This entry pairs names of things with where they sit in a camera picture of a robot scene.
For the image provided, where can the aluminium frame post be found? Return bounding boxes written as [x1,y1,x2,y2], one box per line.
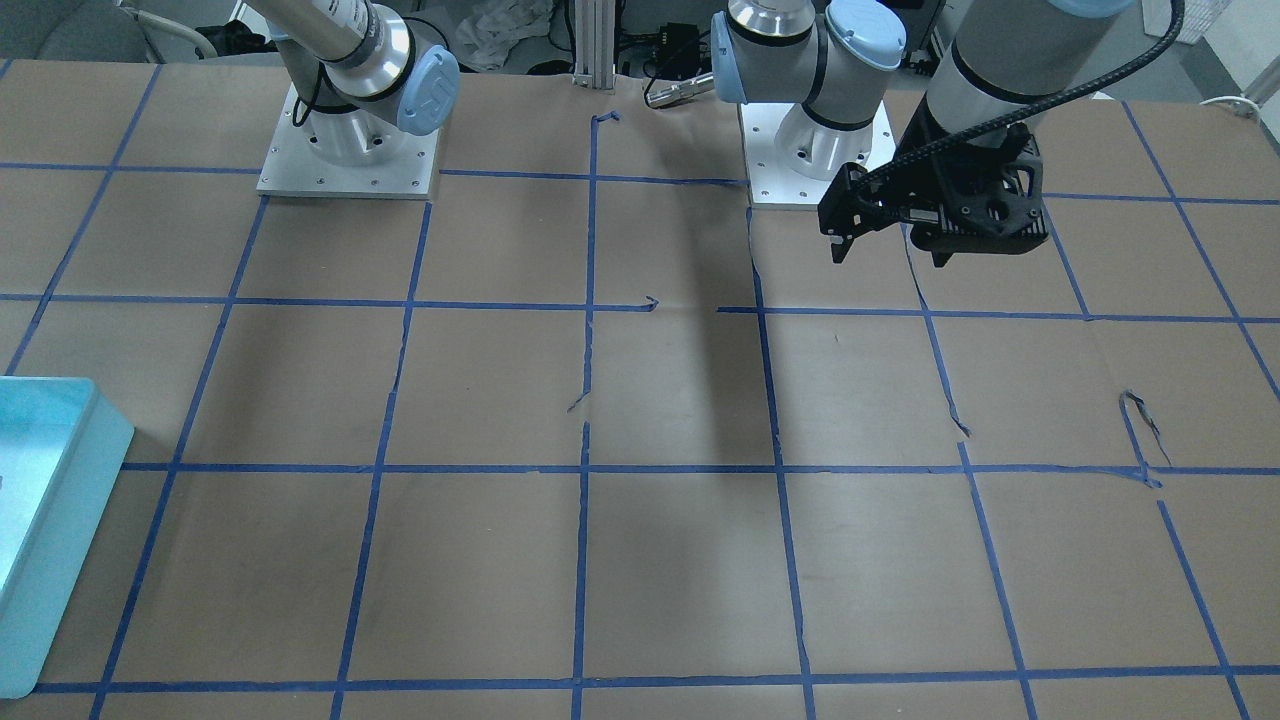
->
[571,0,617,94]

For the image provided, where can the grey chair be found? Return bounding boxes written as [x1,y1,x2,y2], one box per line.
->
[1,1,150,63]

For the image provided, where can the turquoise plastic bin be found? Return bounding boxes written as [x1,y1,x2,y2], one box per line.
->
[1,375,134,700]

